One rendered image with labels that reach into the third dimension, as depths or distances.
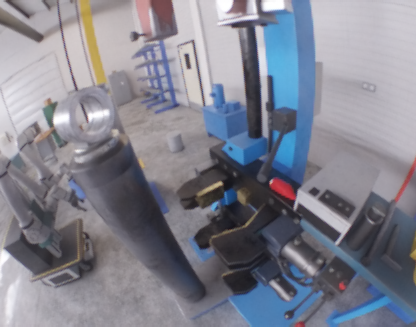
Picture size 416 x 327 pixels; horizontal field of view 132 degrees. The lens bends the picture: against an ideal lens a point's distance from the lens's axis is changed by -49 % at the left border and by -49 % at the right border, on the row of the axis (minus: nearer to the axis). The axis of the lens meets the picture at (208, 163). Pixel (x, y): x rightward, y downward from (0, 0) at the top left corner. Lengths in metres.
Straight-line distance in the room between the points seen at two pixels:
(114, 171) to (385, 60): 2.35
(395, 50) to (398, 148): 1.05
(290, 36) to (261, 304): 1.67
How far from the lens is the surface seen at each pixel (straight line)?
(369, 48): 2.31
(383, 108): 2.32
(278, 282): 1.18
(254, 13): 0.42
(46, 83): 11.73
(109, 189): 0.51
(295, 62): 0.79
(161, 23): 0.71
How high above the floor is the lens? 1.65
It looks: 34 degrees down
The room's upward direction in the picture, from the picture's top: 11 degrees counter-clockwise
